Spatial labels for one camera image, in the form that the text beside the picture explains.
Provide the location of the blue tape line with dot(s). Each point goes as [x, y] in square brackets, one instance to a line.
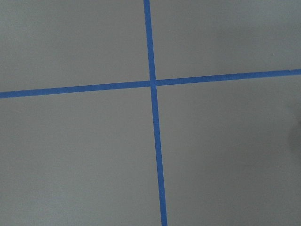
[70, 89]
[156, 131]

